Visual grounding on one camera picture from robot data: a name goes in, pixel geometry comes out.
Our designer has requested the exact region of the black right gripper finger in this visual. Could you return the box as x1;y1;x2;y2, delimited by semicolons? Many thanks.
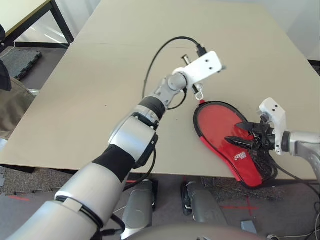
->
235;121;256;132
224;136;254;149

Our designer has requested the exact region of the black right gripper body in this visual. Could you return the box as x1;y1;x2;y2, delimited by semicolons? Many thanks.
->
251;114;277;151

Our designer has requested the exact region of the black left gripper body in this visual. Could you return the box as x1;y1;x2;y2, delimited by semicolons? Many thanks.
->
181;54;192;68

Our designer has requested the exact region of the red black paddle case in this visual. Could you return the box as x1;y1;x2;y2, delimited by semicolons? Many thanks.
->
192;99;279;189

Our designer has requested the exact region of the speckled dark floor mat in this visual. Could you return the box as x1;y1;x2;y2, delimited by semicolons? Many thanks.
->
0;166;76;196
199;176;284;201

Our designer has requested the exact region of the grey robot right leg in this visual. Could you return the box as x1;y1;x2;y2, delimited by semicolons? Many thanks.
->
180;181;227;224

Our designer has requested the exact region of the grey robot leg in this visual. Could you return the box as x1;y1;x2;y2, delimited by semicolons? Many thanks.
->
180;181;227;224
122;179;159;230

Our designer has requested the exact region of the small grey box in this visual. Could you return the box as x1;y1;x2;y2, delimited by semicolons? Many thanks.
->
240;219;257;235

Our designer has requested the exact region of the grey robot torso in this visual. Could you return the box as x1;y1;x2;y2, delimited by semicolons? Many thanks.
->
121;222;261;240

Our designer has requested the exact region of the grey robot left leg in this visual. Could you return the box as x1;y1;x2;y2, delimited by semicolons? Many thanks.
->
122;179;159;230

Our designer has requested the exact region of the black foam floor tile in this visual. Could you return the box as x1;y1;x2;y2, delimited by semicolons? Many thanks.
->
0;48;43;81

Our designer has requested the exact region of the bystander in olive trousers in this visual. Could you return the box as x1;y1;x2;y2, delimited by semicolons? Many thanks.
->
0;23;36;141

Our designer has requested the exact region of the black table base bar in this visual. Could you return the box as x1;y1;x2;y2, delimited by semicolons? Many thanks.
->
0;163;35;174

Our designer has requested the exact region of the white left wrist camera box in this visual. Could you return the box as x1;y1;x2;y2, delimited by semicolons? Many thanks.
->
172;50;224;87

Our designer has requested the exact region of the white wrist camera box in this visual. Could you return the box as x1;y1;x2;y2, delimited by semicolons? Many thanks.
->
172;50;224;87
258;97;287;155

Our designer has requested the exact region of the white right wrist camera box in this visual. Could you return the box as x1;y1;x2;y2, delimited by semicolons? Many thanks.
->
258;97;287;155

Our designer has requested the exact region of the black left camera cable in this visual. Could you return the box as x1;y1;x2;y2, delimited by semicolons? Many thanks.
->
141;36;208;99

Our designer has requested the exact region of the thin black left gripper cable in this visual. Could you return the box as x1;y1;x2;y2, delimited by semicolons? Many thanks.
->
165;87;189;110

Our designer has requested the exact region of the side table with black frame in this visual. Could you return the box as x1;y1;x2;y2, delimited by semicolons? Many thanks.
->
4;0;76;50

